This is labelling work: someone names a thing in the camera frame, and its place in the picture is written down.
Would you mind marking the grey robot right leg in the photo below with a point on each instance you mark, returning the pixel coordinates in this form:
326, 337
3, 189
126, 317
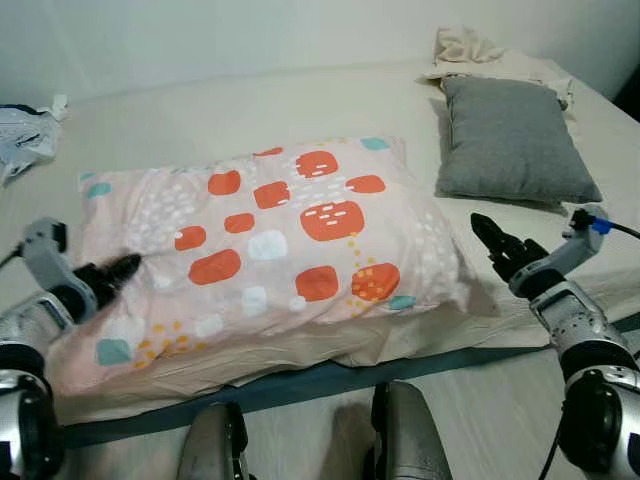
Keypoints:
410, 440

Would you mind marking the beige crumpled blanket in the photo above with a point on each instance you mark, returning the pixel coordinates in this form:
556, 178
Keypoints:
470, 48

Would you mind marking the grey robot left leg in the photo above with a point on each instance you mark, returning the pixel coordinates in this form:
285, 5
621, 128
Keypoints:
215, 450

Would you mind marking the cream bed mattress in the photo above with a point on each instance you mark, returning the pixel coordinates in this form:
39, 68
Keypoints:
250, 110

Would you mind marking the clear plastic bag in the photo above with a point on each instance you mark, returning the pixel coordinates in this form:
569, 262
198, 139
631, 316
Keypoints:
25, 140

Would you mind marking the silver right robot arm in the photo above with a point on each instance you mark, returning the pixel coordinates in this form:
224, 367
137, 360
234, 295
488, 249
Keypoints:
575, 320

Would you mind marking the pink orange patterned pillow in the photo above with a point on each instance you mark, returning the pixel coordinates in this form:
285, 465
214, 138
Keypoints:
400, 200

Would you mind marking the grey robot leg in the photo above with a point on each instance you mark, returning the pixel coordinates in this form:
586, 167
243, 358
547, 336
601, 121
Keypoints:
215, 450
410, 440

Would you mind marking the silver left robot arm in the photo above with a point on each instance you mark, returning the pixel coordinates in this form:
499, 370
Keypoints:
30, 320

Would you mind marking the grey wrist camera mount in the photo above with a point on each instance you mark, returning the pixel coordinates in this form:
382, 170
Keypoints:
580, 245
42, 255

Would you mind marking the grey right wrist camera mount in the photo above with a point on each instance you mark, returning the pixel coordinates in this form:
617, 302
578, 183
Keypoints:
580, 245

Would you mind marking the grey pillow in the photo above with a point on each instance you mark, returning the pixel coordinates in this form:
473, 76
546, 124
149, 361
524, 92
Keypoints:
510, 140

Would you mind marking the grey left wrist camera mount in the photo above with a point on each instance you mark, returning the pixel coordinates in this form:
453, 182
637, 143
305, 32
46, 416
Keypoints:
42, 255

